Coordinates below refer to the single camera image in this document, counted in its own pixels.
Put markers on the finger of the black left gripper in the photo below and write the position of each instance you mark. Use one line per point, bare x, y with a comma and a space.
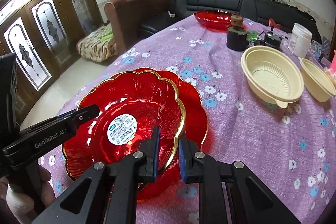
81, 115

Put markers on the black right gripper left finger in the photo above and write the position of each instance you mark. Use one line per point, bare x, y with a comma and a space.
107, 193

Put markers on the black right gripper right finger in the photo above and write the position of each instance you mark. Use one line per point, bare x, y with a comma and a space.
229, 193

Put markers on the red glass plate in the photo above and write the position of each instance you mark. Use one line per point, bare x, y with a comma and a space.
129, 105
196, 126

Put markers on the large beige plastic bowl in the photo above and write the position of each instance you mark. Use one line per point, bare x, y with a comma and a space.
272, 75

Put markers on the small beige plastic bowl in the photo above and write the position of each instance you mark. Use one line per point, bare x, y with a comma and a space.
316, 81

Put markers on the left hand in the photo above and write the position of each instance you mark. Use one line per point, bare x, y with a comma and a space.
22, 205

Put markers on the patterned cushion stool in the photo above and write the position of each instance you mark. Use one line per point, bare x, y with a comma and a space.
99, 45

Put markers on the wooden glass door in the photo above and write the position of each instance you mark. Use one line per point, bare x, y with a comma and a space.
43, 35

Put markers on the brown armchair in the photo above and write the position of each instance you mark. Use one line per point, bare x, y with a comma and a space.
125, 17

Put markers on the pink sleeved bottle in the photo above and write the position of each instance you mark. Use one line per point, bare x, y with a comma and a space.
332, 67

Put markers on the black cylinder container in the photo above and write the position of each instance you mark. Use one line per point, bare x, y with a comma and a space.
237, 39

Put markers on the black electronic device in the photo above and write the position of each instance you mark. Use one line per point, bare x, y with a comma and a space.
269, 39

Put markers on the green circuit board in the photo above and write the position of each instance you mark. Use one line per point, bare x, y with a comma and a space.
252, 36

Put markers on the white plastic jar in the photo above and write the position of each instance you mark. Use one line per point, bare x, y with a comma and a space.
300, 40

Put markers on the red object on sofa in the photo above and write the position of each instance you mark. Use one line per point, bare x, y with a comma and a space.
272, 23

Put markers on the brown tape roll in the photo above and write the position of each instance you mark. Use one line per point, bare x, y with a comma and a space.
236, 21

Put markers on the black leather sofa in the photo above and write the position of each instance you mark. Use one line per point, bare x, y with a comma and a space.
257, 10

